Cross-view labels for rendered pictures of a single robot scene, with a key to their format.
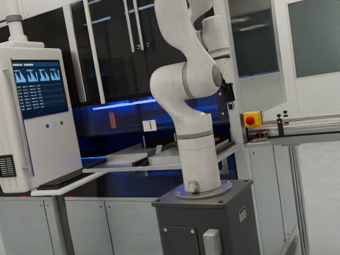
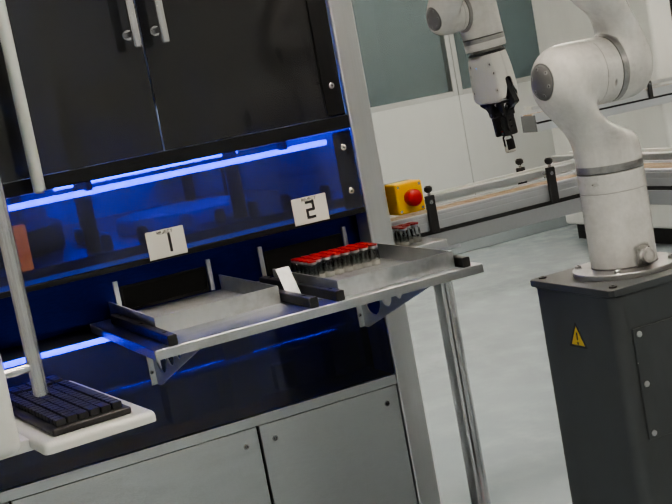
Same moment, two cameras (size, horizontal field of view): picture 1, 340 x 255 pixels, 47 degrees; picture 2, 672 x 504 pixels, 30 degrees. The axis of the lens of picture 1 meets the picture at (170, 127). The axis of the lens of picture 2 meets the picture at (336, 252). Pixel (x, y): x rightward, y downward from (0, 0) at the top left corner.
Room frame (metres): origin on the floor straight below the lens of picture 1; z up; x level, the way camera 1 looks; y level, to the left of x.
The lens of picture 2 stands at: (0.36, 2.06, 1.30)
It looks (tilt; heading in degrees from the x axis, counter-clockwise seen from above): 8 degrees down; 306
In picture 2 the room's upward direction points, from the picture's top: 11 degrees counter-clockwise
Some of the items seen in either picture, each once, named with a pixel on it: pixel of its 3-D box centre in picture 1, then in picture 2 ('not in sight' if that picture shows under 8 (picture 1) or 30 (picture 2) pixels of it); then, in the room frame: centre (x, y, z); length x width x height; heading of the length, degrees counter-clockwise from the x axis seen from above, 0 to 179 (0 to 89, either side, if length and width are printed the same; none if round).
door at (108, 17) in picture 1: (109, 45); (25, 28); (2.29, 0.27, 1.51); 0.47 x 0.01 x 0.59; 60
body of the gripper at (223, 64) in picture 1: (223, 70); (492, 74); (1.54, -0.24, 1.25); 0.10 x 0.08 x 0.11; 152
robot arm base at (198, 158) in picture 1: (199, 163); (617, 219); (1.26, -0.08, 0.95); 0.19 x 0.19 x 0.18
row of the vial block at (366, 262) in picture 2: not in sight; (342, 262); (1.91, -0.12, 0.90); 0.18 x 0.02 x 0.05; 59
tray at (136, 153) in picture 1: (144, 150); (191, 302); (2.11, 0.16, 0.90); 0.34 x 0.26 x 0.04; 150
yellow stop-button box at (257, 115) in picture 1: (253, 119); (403, 197); (1.91, -0.41, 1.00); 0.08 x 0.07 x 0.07; 150
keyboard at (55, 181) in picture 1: (72, 176); (55, 402); (2.10, 0.57, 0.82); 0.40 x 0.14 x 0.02; 155
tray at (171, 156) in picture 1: (190, 151); (360, 268); (1.84, -0.08, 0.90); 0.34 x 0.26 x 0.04; 149
